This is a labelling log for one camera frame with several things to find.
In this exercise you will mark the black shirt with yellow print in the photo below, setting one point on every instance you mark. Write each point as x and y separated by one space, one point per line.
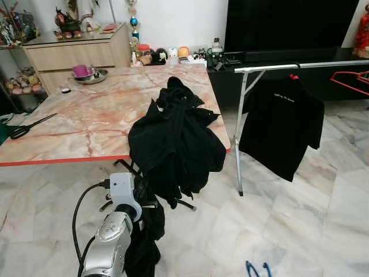
147 242

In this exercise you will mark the blue plastic hanger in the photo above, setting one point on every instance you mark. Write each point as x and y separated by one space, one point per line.
248 270

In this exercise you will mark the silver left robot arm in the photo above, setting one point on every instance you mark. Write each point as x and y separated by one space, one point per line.
109 248

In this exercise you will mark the red plastic hanger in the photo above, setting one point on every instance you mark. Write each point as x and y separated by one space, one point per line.
294 76
349 85

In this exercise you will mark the pile of black clothes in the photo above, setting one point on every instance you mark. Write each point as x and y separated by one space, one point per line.
173 144

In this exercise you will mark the marble folding table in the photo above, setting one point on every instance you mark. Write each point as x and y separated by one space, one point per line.
86 121

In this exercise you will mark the metal bowl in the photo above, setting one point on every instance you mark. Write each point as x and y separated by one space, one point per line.
98 76

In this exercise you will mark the small round black lid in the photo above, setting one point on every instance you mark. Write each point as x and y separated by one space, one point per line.
65 90

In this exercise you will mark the purple cup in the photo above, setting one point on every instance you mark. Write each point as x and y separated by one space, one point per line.
82 70

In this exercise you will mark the jar with red lid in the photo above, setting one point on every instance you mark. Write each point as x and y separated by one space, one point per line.
145 55

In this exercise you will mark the black TV console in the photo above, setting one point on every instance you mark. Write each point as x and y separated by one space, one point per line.
225 81

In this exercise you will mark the black plush toy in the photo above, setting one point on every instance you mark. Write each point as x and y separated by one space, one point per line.
159 55

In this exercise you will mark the white ball toy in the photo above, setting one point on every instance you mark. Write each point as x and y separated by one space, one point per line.
172 52

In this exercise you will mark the orange ball toy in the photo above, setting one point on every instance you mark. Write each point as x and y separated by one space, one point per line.
183 52

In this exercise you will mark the light wooden cabinet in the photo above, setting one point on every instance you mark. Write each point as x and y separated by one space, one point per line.
75 55

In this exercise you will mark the black T-shirt with white print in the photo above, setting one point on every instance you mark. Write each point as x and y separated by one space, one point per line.
282 127

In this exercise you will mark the clear bottle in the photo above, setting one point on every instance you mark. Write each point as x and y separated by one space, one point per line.
217 47

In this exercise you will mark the gold and blue trophy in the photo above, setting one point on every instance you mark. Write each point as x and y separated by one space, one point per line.
134 23

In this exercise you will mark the dark figurine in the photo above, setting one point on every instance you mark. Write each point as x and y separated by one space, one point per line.
68 24

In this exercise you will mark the white statue figurine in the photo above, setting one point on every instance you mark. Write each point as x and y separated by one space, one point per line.
89 14

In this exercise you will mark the display shelf with figurines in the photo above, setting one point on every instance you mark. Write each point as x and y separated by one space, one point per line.
17 34

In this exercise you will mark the black soundbar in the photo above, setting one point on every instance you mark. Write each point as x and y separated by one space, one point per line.
294 56

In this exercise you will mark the red laughing Buddha statue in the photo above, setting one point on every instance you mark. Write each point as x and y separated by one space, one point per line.
363 34

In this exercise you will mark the silver metal clothes rack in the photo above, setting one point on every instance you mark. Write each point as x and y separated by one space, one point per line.
323 63

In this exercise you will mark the black flat television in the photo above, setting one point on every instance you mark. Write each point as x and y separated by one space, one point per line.
288 23

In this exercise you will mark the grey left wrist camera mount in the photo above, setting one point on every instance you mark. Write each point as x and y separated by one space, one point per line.
122 190

